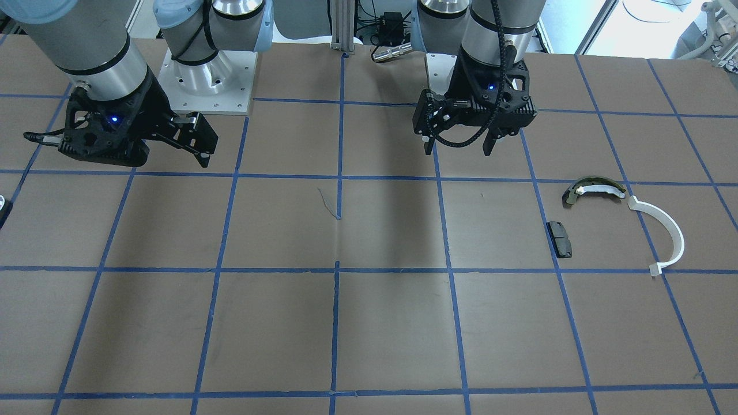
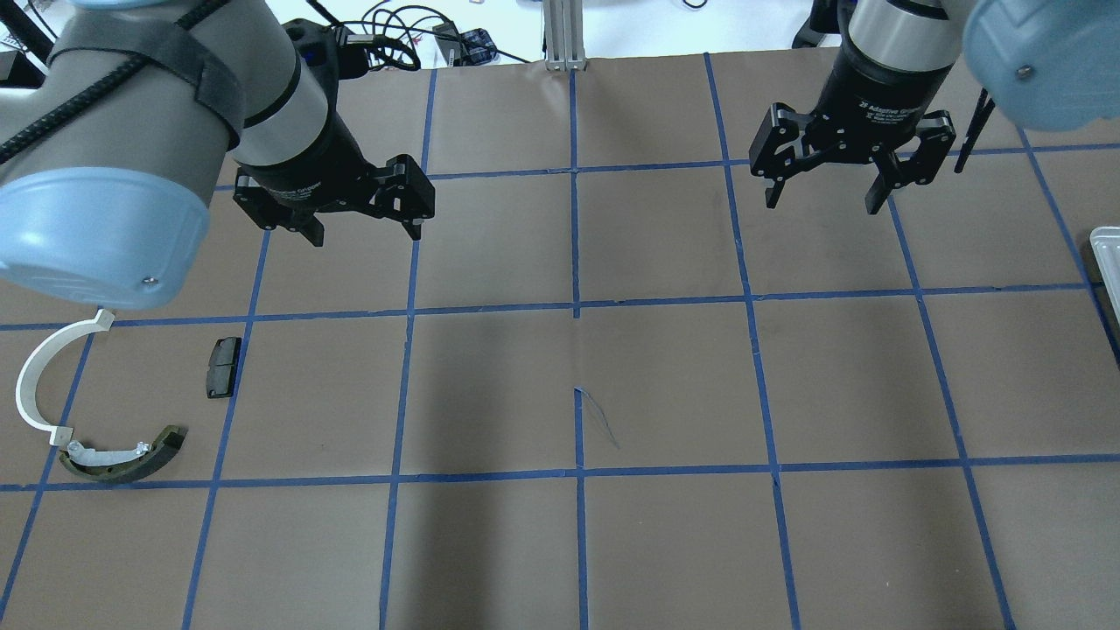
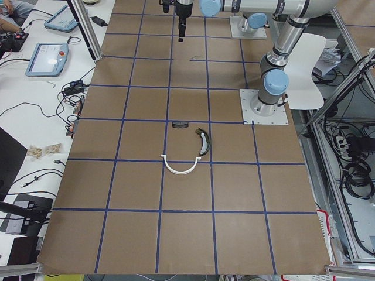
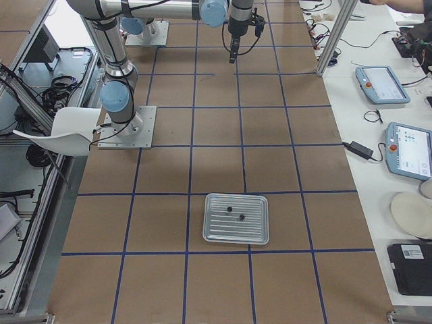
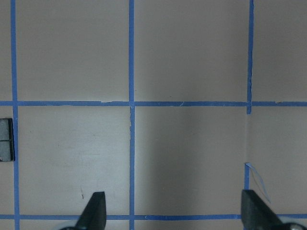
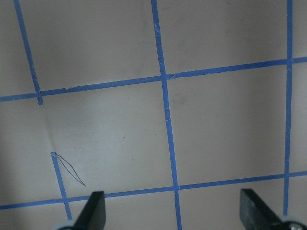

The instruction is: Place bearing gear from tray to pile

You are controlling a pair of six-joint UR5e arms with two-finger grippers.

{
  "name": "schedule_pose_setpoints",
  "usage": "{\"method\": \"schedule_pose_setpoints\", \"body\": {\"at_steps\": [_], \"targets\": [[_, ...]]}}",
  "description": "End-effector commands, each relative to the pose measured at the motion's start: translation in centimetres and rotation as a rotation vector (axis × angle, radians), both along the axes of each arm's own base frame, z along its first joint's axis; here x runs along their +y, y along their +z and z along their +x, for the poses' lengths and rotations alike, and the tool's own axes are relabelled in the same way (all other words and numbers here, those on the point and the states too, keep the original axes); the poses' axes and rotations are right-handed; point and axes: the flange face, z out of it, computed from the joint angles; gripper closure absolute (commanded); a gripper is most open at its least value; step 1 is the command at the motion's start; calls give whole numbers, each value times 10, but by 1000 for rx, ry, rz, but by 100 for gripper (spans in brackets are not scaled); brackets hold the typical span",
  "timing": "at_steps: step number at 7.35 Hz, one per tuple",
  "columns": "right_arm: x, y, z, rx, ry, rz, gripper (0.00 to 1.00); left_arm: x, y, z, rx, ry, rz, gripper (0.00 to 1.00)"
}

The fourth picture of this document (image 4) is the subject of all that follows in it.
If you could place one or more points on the blue teach pendant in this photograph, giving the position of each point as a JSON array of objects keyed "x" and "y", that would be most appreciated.
[
  {"x": 380, "y": 85},
  {"x": 408, "y": 151}
]

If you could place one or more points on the black laptop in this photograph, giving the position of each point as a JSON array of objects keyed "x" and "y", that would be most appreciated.
[{"x": 411, "y": 266}]

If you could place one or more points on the silver ribbed metal tray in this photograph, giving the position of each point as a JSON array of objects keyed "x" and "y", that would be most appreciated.
[{"x": 222, "y": 227}]

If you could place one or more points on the beige round plate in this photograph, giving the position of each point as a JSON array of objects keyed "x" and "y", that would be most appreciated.
[{"x": 413, "y": 214}]

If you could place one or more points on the lower blue teach pendant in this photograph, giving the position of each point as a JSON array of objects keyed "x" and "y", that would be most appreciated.
[{"x": 408, "y": 151}]

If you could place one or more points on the white plastic chair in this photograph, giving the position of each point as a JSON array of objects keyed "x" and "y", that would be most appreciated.
[{"x": 71, "y": 132}]

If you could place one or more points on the upper blue teach pendant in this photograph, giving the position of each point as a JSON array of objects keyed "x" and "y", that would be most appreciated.
[{"x": 380, "y": 85}]

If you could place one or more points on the aluminium frame post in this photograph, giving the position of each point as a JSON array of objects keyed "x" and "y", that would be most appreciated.
[{"x": 336, "y": 33}]

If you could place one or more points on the black power adapter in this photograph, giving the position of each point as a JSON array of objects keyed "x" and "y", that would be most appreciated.
[{"x": 358, "y": 149}]

